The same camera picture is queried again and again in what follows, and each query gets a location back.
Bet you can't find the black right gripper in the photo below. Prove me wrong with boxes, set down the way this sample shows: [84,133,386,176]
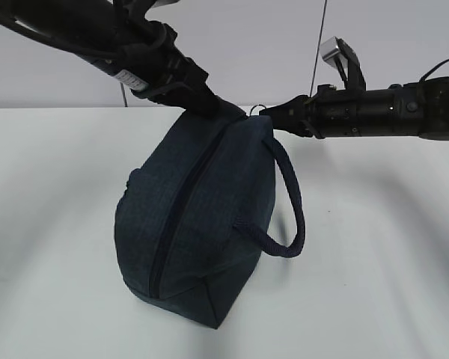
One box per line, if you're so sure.
[259,84,359,139]

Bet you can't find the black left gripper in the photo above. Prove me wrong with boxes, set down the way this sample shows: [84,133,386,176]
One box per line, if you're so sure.
[112,20,241,118]

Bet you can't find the navy blue lunch bag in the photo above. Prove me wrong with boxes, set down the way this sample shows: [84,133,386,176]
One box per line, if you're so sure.
[114,102,305,328]

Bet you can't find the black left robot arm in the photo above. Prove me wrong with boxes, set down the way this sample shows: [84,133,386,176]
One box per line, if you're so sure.
[0,0,236,118]

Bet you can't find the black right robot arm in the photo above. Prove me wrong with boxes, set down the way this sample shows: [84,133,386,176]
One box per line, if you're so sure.
[260,77,449,141]

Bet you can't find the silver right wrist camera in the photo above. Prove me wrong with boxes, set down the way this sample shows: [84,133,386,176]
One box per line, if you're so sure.
[320,37,367,90]

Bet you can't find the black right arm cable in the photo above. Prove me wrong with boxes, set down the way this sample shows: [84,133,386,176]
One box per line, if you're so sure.
[418,56,449,83]

